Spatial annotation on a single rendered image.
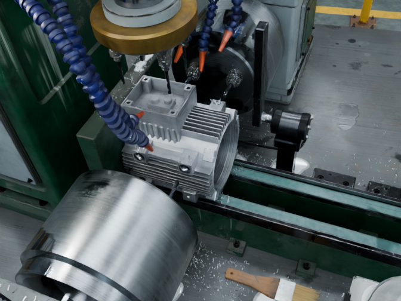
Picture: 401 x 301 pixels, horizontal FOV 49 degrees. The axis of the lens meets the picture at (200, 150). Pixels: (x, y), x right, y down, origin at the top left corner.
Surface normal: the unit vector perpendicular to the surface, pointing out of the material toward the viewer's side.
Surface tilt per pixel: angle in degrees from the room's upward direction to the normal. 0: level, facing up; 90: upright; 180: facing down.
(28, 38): 90
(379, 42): 0
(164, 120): 90
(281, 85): 90
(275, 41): 66
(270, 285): 0
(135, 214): 24
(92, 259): 17
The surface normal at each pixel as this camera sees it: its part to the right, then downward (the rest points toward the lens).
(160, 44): 0.36, 0.67
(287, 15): -0.37, 0.69
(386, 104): -0.07, -0.68
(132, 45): -0.15, 0.73
